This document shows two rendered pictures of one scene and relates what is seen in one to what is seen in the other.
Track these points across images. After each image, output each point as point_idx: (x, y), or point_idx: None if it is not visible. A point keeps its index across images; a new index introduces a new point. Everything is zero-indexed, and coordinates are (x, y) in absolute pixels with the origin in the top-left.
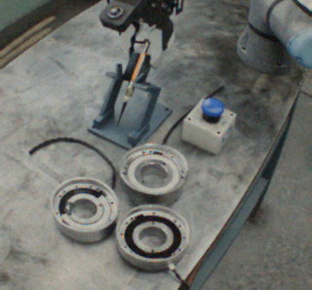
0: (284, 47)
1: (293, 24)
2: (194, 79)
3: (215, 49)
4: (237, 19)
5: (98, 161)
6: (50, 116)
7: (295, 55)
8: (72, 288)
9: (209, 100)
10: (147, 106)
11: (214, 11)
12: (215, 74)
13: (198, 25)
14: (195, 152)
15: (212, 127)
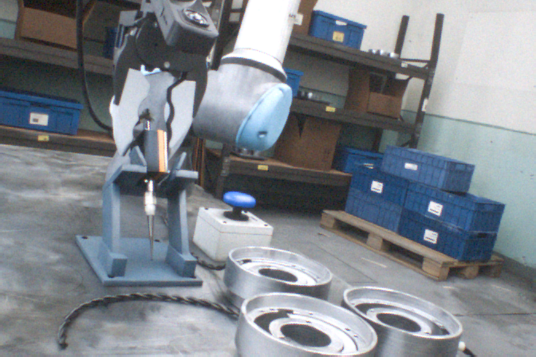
0: (189, 154)
1: (247, 92)
2: (125, 216)
3: (92, 189)
4: (59, 162)
5: (183, 307)
6: (4, 292)
7: (260, 129)
8: None
9: (230, 193)
10: (186, 212)
11: (19, 158)
12: (136, 208)
13: (30, 172)
14: None
15: (253, 223)
